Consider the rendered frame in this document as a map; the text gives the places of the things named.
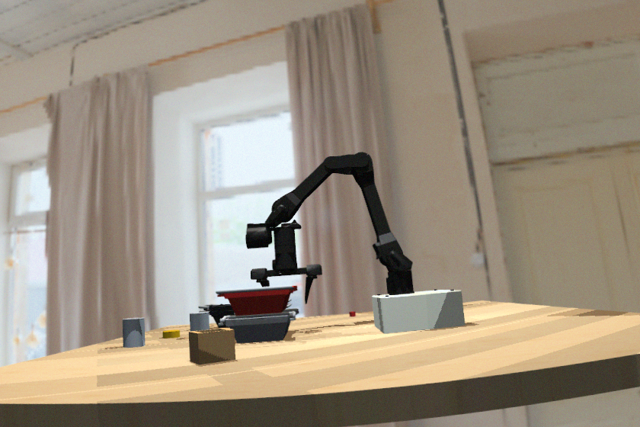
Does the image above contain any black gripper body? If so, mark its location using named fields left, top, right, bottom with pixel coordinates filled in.
left=251, top=246, right=322, bottom=281

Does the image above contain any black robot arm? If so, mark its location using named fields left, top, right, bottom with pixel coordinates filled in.
left=245, top=152, right=414, bottom=295

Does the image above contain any yellow short cylinder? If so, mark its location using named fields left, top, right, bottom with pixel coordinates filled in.
left=163, top=329, right=180, bottom=339

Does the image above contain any dark grey cylinder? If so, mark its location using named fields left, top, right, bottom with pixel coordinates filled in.
left=122, top=318, right=146, bottom=348
left=190, top=312, right=210, bottom=332

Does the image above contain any brown cardboard box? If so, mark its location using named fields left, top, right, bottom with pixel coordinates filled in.
left=189, top=328, right=235, bottom=365

